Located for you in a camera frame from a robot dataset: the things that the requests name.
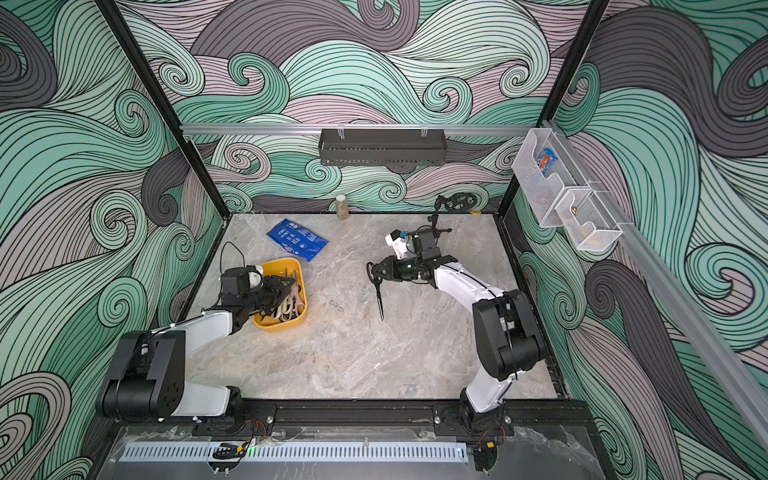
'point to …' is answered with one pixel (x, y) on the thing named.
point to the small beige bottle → (342, 207)
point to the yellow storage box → (274, 268)
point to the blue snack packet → (298, 240)
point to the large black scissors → (377, 282)
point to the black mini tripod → (440, 202)
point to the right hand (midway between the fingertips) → (378, 271)
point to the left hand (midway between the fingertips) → (294, 280)
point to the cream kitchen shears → (289, 308)
